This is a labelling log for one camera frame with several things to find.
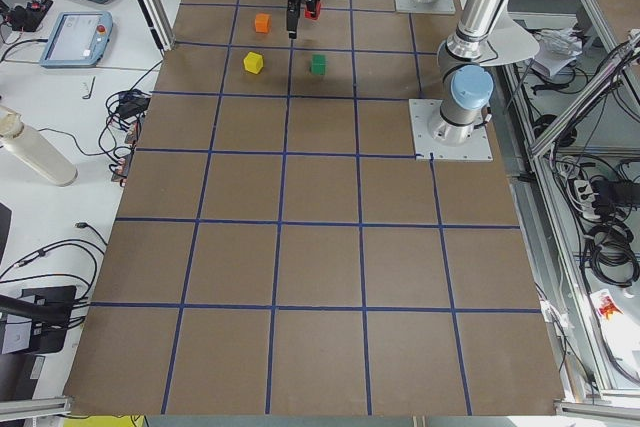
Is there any black monitor stand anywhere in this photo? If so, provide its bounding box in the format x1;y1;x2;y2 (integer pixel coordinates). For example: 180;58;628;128
1;286;76;355

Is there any orange wooden block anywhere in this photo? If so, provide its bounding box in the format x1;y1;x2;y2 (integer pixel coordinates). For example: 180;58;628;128
254;13;271;34

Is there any white water bottle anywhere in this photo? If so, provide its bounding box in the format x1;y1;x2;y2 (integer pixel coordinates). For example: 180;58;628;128
1;106;78;187

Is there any yellow wooden block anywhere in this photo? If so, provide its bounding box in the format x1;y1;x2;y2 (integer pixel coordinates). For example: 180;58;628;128
243;51;264;75

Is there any green wooden block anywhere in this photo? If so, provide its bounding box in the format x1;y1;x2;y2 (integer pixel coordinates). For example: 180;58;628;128
309;54;327;76

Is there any near blue teach pendant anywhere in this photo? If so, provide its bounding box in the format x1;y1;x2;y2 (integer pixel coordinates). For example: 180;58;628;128
39;11;113;68

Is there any brown grid table mat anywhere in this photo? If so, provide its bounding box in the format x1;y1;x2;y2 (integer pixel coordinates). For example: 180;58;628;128
65;0;563;416

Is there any red wooden block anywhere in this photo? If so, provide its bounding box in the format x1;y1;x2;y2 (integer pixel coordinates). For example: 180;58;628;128
305;1;321;20

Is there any hex key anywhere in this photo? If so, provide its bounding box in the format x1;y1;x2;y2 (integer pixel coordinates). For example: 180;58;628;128
82;77;96;100

